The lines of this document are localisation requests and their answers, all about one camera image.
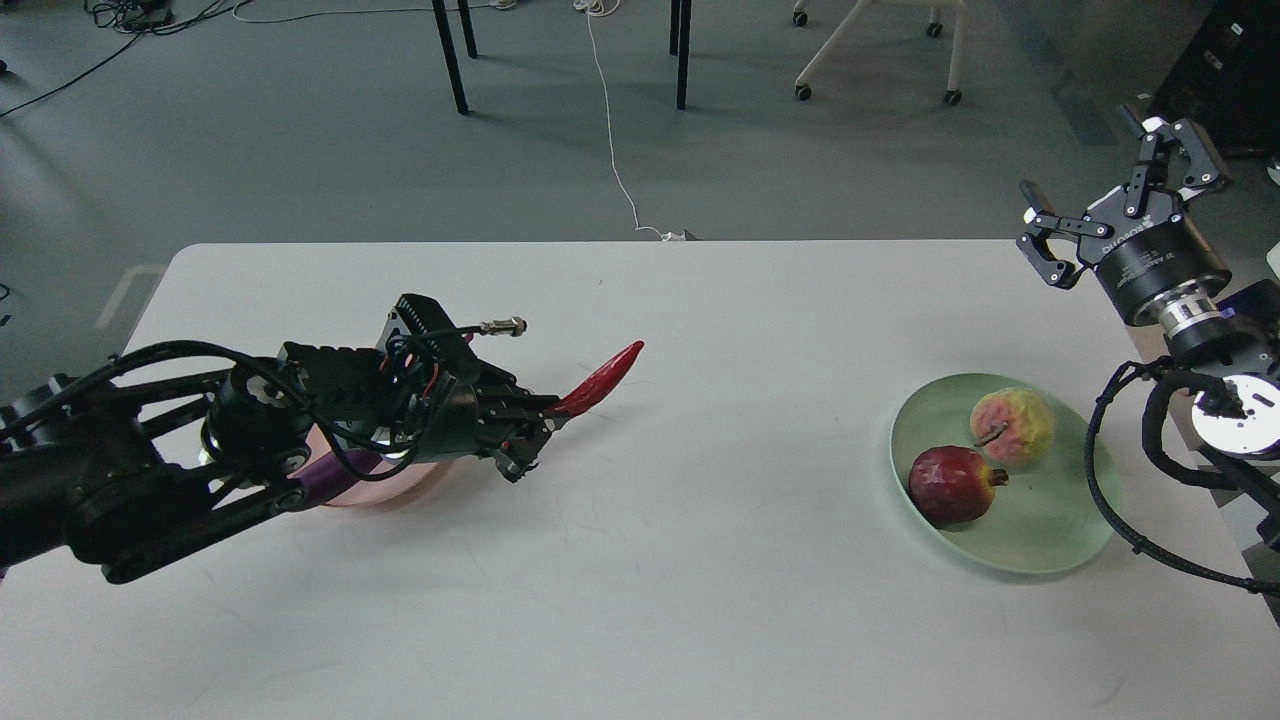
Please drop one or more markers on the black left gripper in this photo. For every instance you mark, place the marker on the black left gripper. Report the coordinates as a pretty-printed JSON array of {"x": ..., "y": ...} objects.
[{"x": 475, "y": 415}]

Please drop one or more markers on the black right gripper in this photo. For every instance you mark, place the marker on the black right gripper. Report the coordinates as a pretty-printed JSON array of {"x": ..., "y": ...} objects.
[{"x": 1160, "y": 255}]

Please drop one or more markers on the red chili pepper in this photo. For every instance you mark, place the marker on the red chili pepper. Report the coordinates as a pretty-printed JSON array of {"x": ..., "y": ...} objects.
[{"x": 598, "y": 384}]

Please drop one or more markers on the purple eggplant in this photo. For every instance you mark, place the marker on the purple eggplant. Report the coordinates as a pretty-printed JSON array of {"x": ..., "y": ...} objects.
[{"x": 333, "y": 474}]

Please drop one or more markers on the yellow pink guava fruit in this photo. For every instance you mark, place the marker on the yellow pink guava fruit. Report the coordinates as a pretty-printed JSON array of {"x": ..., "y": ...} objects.
[{"x": 1014, "y": 426}]

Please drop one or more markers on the dark red pomegranate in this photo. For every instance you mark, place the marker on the dark red pomegranate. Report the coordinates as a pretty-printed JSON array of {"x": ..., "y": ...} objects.
[{"x": 952, "y": 485}]

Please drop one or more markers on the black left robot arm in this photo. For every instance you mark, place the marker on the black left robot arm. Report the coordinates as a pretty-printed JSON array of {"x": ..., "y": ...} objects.
[{"x": 179, "y": 445}]

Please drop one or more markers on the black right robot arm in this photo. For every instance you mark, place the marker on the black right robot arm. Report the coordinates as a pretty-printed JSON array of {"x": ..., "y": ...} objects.
[{"x": 1210, "y": 419}]

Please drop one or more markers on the pink plate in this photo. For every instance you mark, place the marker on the pink plate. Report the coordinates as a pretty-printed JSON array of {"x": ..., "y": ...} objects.
[{"x": 390, "y": 480}]

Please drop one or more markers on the black equipment case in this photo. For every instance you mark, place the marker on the black equipment case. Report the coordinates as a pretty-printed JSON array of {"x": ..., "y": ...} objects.
[{"x": 1227, "y": 79}]

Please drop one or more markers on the white office chair base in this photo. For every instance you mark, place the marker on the white office chair base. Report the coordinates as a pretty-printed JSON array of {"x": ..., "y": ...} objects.
[{"x": 850, "y": 36}]

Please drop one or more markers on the light green plate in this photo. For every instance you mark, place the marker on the light green plate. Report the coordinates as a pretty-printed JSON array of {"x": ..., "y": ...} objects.
[{"x": 1042, "y": 523}]

